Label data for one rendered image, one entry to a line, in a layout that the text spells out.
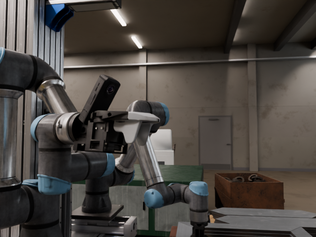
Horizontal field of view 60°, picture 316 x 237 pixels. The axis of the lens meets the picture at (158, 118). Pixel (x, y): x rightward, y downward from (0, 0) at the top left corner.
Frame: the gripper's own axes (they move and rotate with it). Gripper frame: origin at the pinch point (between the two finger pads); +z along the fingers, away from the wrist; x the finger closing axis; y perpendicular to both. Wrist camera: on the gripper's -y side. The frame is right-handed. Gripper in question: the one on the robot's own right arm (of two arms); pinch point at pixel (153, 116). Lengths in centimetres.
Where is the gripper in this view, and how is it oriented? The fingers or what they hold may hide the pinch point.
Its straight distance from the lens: 50.9
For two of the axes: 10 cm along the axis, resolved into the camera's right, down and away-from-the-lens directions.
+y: -0.8, 9.8, -1.7
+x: -5.7, -1.8, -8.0
